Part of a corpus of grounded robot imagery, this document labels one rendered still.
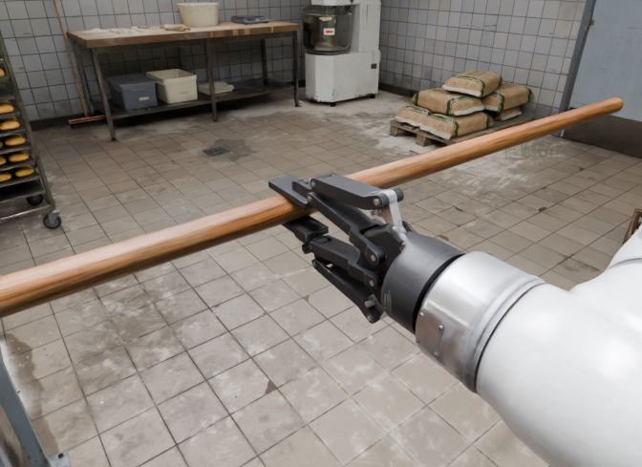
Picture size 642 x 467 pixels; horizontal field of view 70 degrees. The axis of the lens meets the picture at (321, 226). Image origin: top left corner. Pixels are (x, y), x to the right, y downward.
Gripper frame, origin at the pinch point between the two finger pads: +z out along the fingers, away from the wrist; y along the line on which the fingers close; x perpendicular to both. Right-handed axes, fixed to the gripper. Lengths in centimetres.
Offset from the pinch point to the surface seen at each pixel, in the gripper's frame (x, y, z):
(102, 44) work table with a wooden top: 81, 31, 412
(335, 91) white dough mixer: 320, 98, 386
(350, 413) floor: 52, 118, 47
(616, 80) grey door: 420, 58, 130
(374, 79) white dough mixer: 380, 92, 386
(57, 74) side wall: 53, 66, 497
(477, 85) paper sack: 326, 62, 202
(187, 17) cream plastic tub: 177, 16, 451
